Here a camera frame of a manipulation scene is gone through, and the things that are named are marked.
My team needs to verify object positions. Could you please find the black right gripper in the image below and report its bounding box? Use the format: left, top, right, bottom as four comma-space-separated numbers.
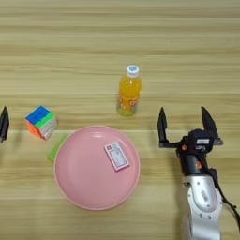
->
157, 106, 220, 178

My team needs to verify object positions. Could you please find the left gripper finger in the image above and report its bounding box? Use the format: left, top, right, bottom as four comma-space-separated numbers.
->
0, 106, 10, 144

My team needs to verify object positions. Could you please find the colourful puzzle cube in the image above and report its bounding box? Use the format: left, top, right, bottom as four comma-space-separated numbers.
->
24, 105, 59, 141

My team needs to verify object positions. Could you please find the orange juice bottle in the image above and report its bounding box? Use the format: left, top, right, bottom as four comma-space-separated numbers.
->
115, 65, 143, 117

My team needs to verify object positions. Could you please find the small pink white card box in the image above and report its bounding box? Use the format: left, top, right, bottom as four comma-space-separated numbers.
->
103, 140, 131, 173

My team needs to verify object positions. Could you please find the pink round plate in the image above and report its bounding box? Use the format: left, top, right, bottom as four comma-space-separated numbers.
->
53, 125, 142, 211

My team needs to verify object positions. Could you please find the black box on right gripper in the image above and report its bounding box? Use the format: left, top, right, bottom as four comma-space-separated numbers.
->
187, 128, 217, 154

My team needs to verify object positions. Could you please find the green rectangular block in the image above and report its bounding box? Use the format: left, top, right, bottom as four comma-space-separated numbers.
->
46, 133, 69, 163

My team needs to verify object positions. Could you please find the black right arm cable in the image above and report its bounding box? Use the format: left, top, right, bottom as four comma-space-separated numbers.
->
207, 168, 240, 224

